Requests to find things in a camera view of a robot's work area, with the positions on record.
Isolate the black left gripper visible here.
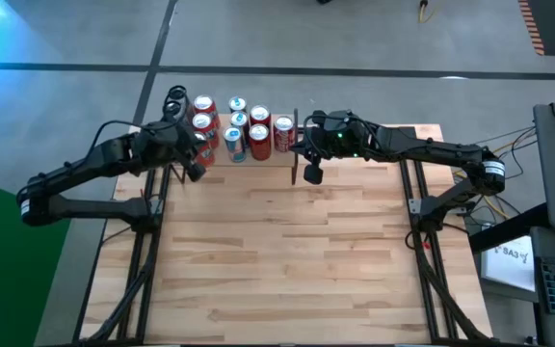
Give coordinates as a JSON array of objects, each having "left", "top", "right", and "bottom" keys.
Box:
[{"left": 141, "top": 120, "right": 201, "bottom": 168}]

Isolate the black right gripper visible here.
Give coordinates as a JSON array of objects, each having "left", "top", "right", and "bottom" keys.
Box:
[{"left": 290, "top": 110, "right": 380, "bottom": 162}]

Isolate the Star Wars Coca-Cola can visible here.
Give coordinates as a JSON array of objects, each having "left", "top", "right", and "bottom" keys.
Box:
[{"left": 273, "top": 115, "right": 297, "bottom": 153}]

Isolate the Celsius Peach Vibe can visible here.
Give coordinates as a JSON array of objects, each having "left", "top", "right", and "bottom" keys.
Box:
[{"left": 162, "top": 99, "right": 185, "bottom": 124}]

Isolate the red soda can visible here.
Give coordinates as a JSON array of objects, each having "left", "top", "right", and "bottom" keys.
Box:
[
  {"left": 195, "top": 132, "right": 217, "bottom": 169},
  {"left": 248, "top": 122, "right": 273, "bottom": 162}
]

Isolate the white slim energy drink can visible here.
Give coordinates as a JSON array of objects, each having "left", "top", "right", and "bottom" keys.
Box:
[{"left": 166, "top": 85, "right": 190, "bottom": 105}]

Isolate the red Coca-Cola can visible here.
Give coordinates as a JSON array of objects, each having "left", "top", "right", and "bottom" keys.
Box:
[{"left": 250, "top": 104, "right": 273, "bottom": 127}]

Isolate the silver Red Bull can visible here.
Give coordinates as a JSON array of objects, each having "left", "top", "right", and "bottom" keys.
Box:
[
  {"left": 223, "top": 125, "right": 248, "bottom": 164},
  {"left": 227, "top": 95, "right": 249, "bottom": 115}
]

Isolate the blue Red Bull can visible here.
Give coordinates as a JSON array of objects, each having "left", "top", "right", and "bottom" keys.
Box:
[{"left": 229, "top": 110, "right": 251, "bottom": 130}]

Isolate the wooden shelf with black legs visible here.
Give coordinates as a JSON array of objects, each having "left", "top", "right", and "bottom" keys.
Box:
[{"left": 165, "top": 108, "right": 303, "bottom": 187}]

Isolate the green floor mat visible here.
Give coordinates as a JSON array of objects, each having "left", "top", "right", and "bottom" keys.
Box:
[{"left": 0, "top": 175, "right": 72, "bottom": 347}]

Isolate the black desk edge bar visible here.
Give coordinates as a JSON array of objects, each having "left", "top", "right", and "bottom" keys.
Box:
[{"left": 467, "top": 201, "right": 551, "bottom": 254}]

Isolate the white SA3 sign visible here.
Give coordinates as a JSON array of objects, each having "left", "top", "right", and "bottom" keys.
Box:
[{"left": 479, "top": 234, "right": 538, "bottom": 294}]

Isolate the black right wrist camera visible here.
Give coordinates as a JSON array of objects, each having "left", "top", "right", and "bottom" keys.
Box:
[{"left": 304, "top": 162, "right": 326, "bottom": 186}]

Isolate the yellow cable with black plug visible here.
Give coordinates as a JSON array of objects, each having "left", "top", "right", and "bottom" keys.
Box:
[{"left": 417, "top": 0, "right": 436, "bottom": 24}]

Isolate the black aluminium table frame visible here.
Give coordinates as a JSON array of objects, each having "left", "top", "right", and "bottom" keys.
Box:
[{"left": 77, "top": 123, "right": 493, "bottom": 346}]

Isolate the yellow floor cable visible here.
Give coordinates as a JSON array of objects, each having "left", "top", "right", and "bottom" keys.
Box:
[{"left": 450, "top": 137, "right": 539, "bottom": 221}]

